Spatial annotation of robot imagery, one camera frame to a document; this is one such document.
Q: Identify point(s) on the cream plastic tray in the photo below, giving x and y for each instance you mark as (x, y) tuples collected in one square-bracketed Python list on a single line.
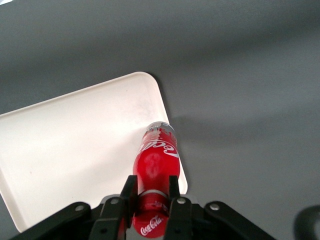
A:
[(75, 137)]

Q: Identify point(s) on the red coke bottle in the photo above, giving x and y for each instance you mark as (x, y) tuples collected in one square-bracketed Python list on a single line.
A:
[(156, 162)]

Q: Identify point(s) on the dark round object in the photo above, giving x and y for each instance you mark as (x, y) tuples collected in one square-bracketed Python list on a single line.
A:
[(308, 222)]

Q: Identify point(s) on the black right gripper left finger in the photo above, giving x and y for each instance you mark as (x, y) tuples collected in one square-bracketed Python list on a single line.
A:
[(112, 217)]

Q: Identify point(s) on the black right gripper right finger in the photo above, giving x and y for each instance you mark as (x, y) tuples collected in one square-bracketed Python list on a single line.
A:
[(178, 217)]

